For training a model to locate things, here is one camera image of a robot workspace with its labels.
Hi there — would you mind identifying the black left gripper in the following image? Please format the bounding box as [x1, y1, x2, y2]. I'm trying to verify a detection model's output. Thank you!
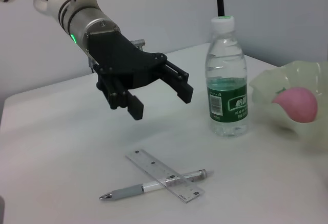
[86, 31, 195, 121]

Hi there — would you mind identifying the clear plastic ruler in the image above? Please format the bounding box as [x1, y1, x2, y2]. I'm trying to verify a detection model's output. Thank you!
[125, 149, 206, 204]

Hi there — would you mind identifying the clear green-label water bottle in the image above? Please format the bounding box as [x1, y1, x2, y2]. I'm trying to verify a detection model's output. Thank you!
[204, 15, 249, 137]

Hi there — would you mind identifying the pink toy peach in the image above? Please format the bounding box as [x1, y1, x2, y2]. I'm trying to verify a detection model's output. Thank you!
[271, 86, 318, 124]

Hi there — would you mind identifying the silver white ballpoint pen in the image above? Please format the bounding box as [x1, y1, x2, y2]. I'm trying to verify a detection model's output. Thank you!
[99, 169, 215, 202]

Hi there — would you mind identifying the pale green glass fruit bowl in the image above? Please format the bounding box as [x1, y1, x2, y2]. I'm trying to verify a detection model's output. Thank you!
[249, 60, 328, 155]

